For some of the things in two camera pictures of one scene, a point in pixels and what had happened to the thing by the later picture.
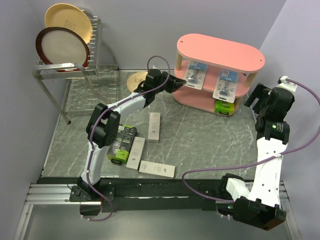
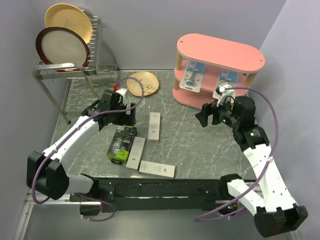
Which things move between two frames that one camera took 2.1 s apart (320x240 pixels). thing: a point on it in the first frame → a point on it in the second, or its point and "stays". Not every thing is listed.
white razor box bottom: [156, 168] stays
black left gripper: [174, 84] → [128, 119]
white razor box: [154, 127] stays
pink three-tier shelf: [217, 72] stays
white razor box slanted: [135, 152] stays
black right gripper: [261, 92] → [207, 109]
